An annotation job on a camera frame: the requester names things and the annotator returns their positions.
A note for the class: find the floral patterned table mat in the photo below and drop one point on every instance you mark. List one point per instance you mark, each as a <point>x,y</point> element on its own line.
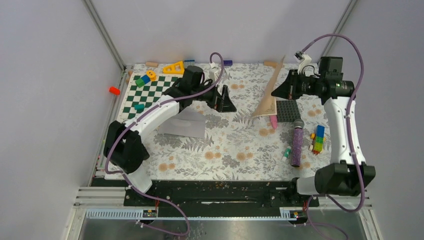
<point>236,145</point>

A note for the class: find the left wooden cylinder peg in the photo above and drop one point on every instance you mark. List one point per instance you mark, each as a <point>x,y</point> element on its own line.
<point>151,64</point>

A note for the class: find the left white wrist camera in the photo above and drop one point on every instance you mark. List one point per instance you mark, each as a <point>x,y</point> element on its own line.
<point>214,71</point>

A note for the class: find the wooden cylinder peg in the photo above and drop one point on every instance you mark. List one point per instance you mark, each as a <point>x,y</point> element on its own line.
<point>270,64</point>
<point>151,64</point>

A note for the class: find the green cube block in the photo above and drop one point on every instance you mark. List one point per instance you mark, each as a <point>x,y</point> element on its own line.
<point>139,82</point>

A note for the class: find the orange ring toy block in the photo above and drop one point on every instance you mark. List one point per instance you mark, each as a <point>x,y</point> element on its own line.
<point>152,75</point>

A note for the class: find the colourful lego brick stack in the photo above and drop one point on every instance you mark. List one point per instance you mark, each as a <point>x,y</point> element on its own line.
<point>318,139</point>

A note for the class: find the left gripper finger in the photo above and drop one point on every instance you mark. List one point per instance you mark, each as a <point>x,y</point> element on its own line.
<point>214,103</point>
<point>226,105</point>

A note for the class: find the purple glitter microphone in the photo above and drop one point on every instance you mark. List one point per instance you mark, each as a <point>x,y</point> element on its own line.
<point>297,142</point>

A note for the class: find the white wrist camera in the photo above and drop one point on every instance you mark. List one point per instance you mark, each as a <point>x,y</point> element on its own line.
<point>214,71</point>
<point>303,60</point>

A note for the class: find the dark grey lego baseplate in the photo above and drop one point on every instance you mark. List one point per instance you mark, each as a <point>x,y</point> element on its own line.
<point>287,111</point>

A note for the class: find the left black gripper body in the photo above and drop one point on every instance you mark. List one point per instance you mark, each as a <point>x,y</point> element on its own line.
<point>209,97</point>

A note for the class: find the right wooden cylinder peg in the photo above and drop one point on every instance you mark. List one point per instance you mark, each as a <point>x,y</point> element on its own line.
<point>270,64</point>

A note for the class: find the dark blue lego brick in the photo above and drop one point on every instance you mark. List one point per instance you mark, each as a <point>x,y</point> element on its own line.
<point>227,62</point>

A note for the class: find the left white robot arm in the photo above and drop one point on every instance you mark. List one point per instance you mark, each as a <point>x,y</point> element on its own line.
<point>124,146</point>

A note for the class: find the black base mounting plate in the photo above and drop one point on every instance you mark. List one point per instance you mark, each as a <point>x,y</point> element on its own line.
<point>216,198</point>

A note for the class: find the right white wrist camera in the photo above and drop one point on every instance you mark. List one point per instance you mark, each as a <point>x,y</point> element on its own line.
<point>303,60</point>

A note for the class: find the blue cube block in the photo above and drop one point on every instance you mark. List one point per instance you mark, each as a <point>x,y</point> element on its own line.
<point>146,79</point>

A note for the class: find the green white glue stick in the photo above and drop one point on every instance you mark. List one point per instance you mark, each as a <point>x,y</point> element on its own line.
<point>286,154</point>

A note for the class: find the teal small block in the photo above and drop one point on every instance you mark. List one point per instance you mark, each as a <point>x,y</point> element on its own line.
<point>139,107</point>

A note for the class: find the red cylinder block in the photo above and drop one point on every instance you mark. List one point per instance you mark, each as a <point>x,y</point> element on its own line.
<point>115,91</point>

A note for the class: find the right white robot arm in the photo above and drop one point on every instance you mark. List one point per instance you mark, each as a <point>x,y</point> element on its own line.
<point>348,173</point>

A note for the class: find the yellow triangle toy block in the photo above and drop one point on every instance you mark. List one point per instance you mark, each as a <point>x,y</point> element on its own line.
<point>174,69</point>

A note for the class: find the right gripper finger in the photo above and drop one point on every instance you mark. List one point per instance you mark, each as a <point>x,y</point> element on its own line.
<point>290,80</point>
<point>283,91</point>

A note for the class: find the green white chessboard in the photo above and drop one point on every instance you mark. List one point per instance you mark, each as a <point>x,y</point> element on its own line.
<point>145,95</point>

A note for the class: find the pink marker pen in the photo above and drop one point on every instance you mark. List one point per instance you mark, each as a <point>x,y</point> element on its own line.
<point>273,121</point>

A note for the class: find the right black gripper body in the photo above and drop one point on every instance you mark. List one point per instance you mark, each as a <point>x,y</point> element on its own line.
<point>303,85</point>

